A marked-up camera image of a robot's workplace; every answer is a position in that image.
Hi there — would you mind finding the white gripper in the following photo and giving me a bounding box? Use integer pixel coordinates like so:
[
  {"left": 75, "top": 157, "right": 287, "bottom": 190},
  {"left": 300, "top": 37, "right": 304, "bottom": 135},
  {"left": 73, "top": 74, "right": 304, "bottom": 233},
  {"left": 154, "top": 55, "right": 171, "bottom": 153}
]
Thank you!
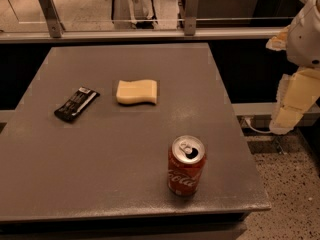
[{"left": 266, "top": 0, "right": 320, "bottom": 135}]

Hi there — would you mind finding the red coke can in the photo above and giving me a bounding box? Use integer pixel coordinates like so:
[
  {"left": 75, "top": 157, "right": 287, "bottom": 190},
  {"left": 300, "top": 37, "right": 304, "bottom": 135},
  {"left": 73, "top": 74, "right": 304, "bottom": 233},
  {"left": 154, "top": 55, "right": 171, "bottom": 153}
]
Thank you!
[{"left": 167, "top": 135, "right": 206, "bottom": 196}]

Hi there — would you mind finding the yellow sponge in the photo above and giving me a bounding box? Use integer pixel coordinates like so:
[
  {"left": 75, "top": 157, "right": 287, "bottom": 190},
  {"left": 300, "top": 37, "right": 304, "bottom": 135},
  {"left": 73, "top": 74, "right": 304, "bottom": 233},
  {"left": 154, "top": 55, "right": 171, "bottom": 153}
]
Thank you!
[{"left": 116, "top": 80, "right": 157, "bottom": 105}]

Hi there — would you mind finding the grey table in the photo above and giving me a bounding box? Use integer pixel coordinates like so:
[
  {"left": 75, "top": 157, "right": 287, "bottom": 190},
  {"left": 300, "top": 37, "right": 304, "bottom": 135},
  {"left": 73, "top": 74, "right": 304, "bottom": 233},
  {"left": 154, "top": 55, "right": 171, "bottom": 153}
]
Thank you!
[{"left": 0, "top": 43, "right": 270, "bottom": 240}]

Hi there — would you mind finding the black snack bar wrapper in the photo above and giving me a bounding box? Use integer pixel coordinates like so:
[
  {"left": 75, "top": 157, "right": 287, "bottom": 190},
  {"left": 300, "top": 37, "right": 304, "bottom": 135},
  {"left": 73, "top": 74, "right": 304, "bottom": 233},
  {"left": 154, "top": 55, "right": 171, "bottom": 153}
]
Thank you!
[{"left": 54, "top": 87, "right": 100, "bottom": 122}]

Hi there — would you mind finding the glass railing panel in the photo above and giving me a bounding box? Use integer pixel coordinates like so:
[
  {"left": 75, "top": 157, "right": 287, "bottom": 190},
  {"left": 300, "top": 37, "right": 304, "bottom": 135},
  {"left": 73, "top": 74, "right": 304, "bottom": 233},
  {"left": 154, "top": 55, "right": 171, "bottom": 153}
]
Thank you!
[{"left": 0, "top": 0, "right": 295, "bottom": 33}]

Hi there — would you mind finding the white cable on floor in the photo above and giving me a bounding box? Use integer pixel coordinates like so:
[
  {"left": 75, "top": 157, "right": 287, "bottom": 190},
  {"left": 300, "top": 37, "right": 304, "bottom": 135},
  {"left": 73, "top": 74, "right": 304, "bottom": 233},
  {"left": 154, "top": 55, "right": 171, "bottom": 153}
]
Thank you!
[{"left": 243, "top": 117, "right": 273, "bottom": 134}]

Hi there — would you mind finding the right metal railing post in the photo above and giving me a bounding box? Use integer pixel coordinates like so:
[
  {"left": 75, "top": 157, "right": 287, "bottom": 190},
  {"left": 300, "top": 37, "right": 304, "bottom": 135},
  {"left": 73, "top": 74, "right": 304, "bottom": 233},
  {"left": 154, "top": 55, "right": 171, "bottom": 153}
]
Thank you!
[{"left": 184, "top": 0, "right": 199, "bottom": 36}]

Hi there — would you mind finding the metal railing post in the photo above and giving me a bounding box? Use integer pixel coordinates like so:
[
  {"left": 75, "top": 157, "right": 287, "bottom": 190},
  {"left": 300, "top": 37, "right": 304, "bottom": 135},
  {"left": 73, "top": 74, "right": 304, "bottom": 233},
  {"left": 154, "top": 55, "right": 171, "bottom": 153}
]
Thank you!
[
  {"left": 184, "top": 0, "right": 199, "bottom": 36},
  {"left": 38, "top": 0, "right": 64, "bottom": 38}
]

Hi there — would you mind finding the left metal railing post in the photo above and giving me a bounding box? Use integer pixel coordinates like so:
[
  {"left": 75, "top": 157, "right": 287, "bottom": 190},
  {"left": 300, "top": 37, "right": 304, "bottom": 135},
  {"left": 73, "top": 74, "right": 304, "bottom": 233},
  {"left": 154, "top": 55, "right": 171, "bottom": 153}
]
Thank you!
[{"left": 38, "top": 0, "right": 64, "bottom": 38}]

